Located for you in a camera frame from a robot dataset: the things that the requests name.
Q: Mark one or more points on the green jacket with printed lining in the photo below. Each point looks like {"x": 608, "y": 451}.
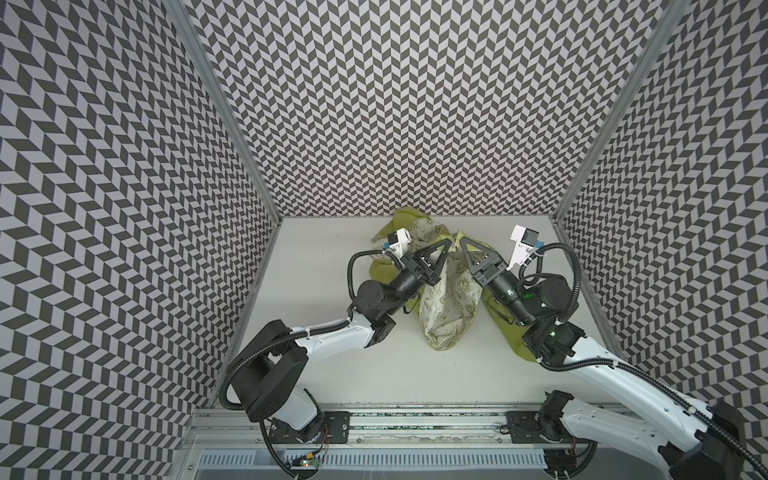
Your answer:
{"x": 447, "y": 310}

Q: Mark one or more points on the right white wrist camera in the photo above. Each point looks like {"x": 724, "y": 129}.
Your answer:
{"x": 522, "y": 246}

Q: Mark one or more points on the small green circuit board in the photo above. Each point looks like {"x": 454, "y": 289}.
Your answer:
{"x": 308, "y": 461}

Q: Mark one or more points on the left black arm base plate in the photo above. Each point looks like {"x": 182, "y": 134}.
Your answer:
{"x": 329, "y": 426}

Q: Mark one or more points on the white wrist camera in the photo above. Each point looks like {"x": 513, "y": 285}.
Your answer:
{"x": 522, "y": 246}
{"x": 398, "y": 242}

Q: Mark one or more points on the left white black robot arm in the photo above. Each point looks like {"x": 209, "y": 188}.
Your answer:
{"x": 263, "y": 379}

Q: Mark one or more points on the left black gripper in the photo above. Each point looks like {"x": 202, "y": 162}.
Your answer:
{"x": 413, "y": 263}

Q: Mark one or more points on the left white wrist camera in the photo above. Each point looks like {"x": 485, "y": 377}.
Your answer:
{"x": 398, "y": 242}

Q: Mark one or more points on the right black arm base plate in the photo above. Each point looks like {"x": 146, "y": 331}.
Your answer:
{"x": 536, "y": 427}

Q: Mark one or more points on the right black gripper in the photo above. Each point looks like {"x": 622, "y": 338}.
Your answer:
{"x": 492, "y": 271}

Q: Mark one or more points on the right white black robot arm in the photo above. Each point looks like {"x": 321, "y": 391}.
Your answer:
{"x": 680, "y": 435}

